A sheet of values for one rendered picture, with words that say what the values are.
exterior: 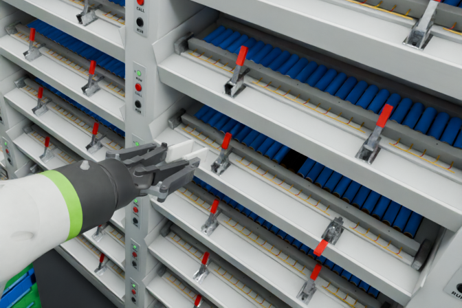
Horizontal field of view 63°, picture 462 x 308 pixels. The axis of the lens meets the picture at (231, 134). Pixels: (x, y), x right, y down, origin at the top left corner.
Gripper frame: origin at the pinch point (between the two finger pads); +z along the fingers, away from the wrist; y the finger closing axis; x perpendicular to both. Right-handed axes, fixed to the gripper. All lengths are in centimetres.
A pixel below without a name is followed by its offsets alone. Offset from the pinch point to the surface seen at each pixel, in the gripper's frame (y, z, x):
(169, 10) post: -17.1, 7.3, 21.9
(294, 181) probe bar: 16.2, 15.4, -2.3
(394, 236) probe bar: 36.7, 15.3, -2.5
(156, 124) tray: -17.0, 10.3, -3.7
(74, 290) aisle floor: -54, 27, -99
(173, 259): -8.9, 19.3, -44.0
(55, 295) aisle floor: -58, 20, -100
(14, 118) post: -88, 19, -35
